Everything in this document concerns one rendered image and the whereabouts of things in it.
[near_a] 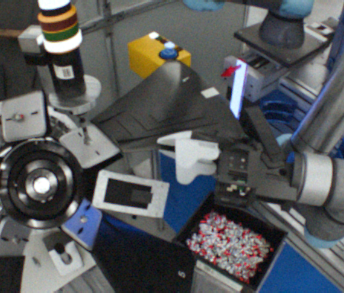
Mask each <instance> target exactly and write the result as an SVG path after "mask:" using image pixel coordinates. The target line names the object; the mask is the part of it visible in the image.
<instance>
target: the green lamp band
mask: <svg viewBox="0 0 344 293"><path fill-rule="evenodd" d="M41 32H42V36H43V38H44V40H46V41H48V42H50V41H51V42H60V41H62V40H68V39H69V38H72V37H74V36H75V35H77V33H78V32H79V21H78V22H77V24H76V25H74V26H73V27H71V28H69V29H68V30H66V31H62V32H56V33H47V32H46V33H45V32H44V31H41Z"/></svg>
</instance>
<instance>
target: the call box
mask: <svg viewBox="0 0 344 293"><path fill-rule="evenodd" d="M165 48H168V47H166V45H163V44H162V43H160V41H157V40H156V39H155V37H150V36H149V35H148V36H145V37H142V38H140V39H139V40H135V41H133V42H131V43H129V44H128V45H127V49H128V56H129V62H130V68H131V69H132V70H133V71H134V72H135V73H136V74H138V75H139V76H141V77H142V78H143V79H145V78H146V77H148V76H149V75H150V74H151V73H153V72H154V71H155V70H156V69H157V68H159V67H160V66H161V65H162V64H163V63H164V62H165V61H166V60H168V59H166V58H164V57H162V51H161V50H163V49H165ZM172 59H177V60H180V61H181V62H183V63H184V64H185V65H187V66H189V67H190V63H191V54H190V53H189V52H187V51H186V50H182V51H180V52H178V51H177V52H176V57H174V58H172Z"/></svg>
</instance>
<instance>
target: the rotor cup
mask: <svg viewBox="0 0 344 293"><path fill-rule="evenodd" d="M34 138H35V139H34ZM29 139H34V140H29ZM40 177H44V178H45V179H46V180H48V182H49V183H50V187H49V189H48V191H47V192H45V193H43V194H40V193H38V192H37V191H36V190H35V188H34V182H35V181H36V180H37V179H38V178H40ZM84 194H85V174H84V170H83V168H82V165H81V163H80V162H79V160H78V158H77V157H76V155H75V154H74V153H73V152H72V151H71V150H69V149H68V147H66V146H64V145H62V144H61V143H59V140H57V138H55V137H53V136H51V135H44V136H40V137H32V138H27V139H23V140H15V141H10V142H7V141H5V142H4V143H3V144H2V145H1V146H0V207H1V208H2V209H3V210H4V211H5V213H6V214H7V215H8V216H9V217H10V218H11V219H12V220H13V221H14V222H16V223H17V224H20V225H21V226H23V227H27V228H30V229H33V230H49V229H52V228H56V227H58V226H60V225H62V224H65V222H67V221H68V220H69V219H70V218H71V217H73V216H74V215H75V214H76V212H77V210H78V209H79V207H80V205H81V203H82V202H83V199H84Z"/></svg>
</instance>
